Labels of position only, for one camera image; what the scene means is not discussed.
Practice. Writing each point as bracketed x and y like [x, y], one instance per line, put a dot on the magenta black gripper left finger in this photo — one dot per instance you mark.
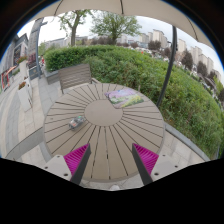
[77, 161]

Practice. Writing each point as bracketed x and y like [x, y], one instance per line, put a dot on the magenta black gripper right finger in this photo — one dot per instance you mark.
[145, 161]

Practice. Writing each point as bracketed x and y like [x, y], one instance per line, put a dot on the grey computer mouse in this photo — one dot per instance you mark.
[76, 122]

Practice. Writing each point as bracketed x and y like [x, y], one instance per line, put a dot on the round slatted wooden table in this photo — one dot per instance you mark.
[109, 131]

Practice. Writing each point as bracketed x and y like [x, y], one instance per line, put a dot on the trimmed green hedge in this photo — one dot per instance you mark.
[186, 105]

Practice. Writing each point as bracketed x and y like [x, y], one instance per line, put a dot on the grey slatted patio chair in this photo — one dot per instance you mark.
[75, 75]

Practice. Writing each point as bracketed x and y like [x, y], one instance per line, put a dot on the white planter with flowers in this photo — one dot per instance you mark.
[24, 96]

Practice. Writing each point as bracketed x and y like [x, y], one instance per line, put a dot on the dark curved umbrella pole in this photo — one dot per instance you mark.
[170, 65]

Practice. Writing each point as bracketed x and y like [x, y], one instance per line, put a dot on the right green tree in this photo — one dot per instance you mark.
[114, 25]

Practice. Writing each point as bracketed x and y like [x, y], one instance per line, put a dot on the green tree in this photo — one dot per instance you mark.
[114, 25]
[69, 22]

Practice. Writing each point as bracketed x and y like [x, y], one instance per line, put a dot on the left green tree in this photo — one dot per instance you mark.
[69, 22]

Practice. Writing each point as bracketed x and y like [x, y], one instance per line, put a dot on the beige patio umbrella canopy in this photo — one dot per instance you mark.
[157, 9]

